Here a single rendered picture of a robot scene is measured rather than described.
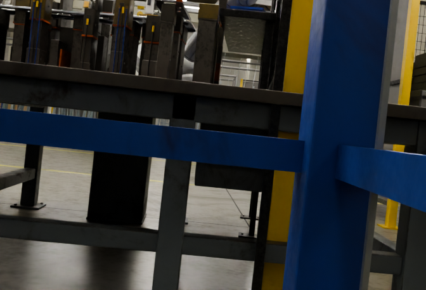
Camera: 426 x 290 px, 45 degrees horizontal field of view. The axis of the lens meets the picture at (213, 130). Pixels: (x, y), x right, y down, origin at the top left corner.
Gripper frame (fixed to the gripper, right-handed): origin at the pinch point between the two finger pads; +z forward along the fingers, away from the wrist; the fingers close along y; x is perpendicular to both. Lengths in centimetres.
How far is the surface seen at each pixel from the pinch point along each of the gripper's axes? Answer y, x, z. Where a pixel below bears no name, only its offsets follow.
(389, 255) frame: -57, -96, 84
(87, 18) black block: -20.6, 20.2, 11.4
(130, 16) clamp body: -21.8, 2.6, 9.6
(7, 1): 13, 70, 1
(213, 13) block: -17.0, -29.7, 4.4
